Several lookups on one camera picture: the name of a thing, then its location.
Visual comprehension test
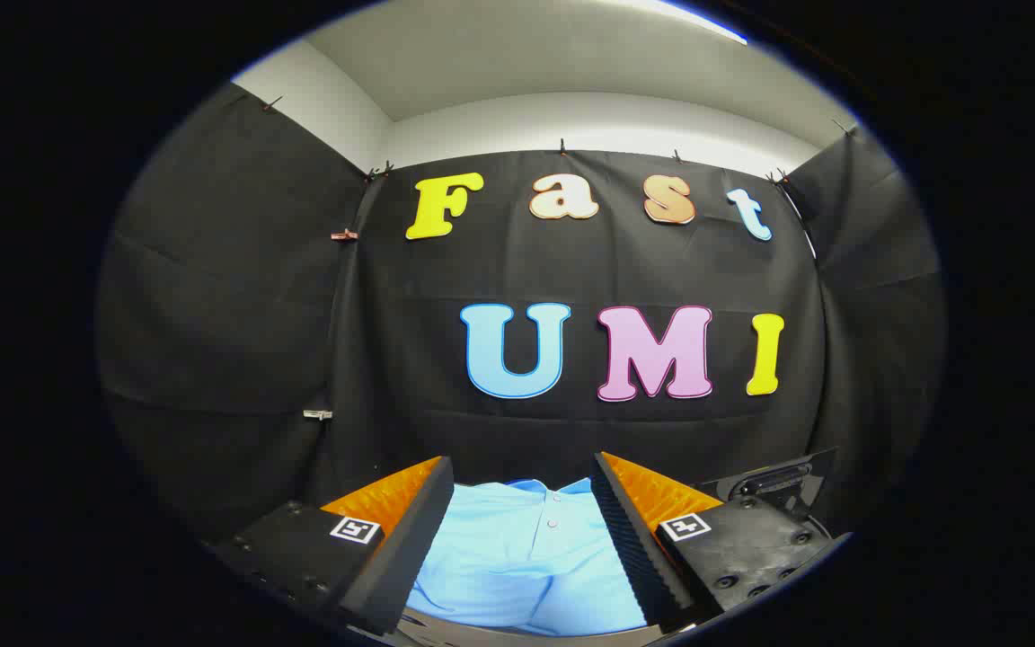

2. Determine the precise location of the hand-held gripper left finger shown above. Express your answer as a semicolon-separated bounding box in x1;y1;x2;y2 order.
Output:
210;456;456;637

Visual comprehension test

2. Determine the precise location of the light blue polo shirt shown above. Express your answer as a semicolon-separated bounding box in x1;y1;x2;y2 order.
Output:
405;478;649;637

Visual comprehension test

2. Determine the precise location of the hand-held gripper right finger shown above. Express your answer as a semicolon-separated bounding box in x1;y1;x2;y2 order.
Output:
589;451;853;634

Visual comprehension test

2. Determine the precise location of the black backdrop cloth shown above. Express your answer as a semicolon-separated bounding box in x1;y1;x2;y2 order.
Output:
95;81;945;545

